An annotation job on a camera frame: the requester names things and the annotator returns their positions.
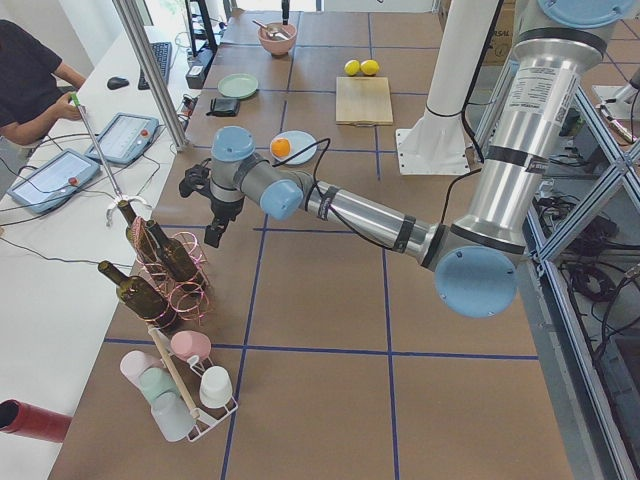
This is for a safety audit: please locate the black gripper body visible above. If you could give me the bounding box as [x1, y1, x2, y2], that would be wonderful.
[179, 158, 244, 230]

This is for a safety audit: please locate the orange fruit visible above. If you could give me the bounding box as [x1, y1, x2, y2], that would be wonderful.
[270, 137, 292, 159]

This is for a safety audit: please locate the light blue plate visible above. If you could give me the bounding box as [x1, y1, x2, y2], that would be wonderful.
[270, 130, 317, 166]

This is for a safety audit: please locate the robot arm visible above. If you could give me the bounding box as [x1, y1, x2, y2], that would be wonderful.
[179, 1, 639, 318]

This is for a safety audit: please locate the green plate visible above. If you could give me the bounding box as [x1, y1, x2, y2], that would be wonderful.
[217, 73, 259, 100]

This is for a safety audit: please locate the middle dark wine bottle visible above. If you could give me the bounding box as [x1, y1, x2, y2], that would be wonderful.
[145, 219, 201, 283]

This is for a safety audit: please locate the dark wine bottle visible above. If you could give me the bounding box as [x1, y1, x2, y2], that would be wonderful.
[145, 219, 201, 283]
[98, 260, 178, 328]
[117, 200, 157, 263]

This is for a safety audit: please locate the dark folded cloth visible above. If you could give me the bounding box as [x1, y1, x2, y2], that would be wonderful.
[206, 97, 240, 117]

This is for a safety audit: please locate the rear dark wine bottle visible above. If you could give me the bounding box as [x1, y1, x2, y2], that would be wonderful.
[117, 200, 157, 263]

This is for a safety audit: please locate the metal grabber stick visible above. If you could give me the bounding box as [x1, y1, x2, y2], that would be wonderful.
[71, 92, 152, 227]

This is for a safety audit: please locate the far blue tablet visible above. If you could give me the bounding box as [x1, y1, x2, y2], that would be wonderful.
[96, 112, 160, 165]

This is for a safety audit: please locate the blue tablet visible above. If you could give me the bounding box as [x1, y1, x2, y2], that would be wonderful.
[8, 149, 100, 214]
[96, 112, 160, 165]

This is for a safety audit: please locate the front dark wine bottle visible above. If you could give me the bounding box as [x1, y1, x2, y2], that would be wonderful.
[98, 260, 178, 328]

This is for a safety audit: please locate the black computer mouse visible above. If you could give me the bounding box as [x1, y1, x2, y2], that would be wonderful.
[106, 76, 129, 90]

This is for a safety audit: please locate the black keyboard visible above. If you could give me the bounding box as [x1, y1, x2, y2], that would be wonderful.
[137, 41, 173, 92]

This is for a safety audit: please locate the near blue tablet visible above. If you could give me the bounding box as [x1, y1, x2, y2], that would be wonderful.
[8, 149, 100, 214]

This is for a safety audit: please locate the pink bowl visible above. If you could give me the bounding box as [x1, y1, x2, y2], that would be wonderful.
[257, 23, 298, 56]

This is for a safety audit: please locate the light pink plastic cup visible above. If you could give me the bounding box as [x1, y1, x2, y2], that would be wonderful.
[119, 350, 163, 388]

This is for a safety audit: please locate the white plastic cup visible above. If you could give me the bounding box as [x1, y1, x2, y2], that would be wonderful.
[199, 366, 233, 409]

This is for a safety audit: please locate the green plastic cup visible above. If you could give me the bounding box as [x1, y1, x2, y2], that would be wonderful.
[139, 367, 180, 404]

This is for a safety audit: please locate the metal spoon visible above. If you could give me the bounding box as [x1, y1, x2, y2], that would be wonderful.
[253, 20, 291, 40]

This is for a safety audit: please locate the wooden cutting board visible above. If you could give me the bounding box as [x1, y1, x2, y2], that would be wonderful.
[335, 76, 394, 125]

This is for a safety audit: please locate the seated person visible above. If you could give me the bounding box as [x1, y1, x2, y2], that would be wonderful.
[1, 20, 85, 146]

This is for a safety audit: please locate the grey translucent plastic cup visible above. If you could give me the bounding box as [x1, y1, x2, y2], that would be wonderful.
[151, 392, 195, 442]

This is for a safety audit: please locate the left yellow lemon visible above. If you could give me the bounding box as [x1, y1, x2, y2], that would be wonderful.
[344, 59, 361, 77]

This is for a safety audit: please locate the yellow lemon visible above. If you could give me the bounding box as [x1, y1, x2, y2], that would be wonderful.
[344, 59, 361, 77]
[360, 59, 380, 76]

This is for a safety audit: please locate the right yellow lemon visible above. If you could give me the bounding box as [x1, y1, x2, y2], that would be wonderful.
[360, 59, 380, 76]

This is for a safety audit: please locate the red cylinder tube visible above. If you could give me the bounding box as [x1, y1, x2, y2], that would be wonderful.
[1, 399, 72, 443]

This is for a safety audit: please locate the copper wire bottle rack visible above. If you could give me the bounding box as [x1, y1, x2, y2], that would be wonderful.
[126, 216, 208, 336]

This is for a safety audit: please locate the wooden rack handle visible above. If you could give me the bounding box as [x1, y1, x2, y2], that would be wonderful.
[148, 328, 200, 420]

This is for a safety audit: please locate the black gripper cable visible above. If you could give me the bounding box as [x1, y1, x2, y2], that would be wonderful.
[272, 138, 401, 250]

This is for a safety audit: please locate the aluminium frame post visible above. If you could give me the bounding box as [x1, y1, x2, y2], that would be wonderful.
[112, 0, 188, 152]

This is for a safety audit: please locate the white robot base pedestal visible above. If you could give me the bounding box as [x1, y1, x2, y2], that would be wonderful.
[396, 0, 501, 176]

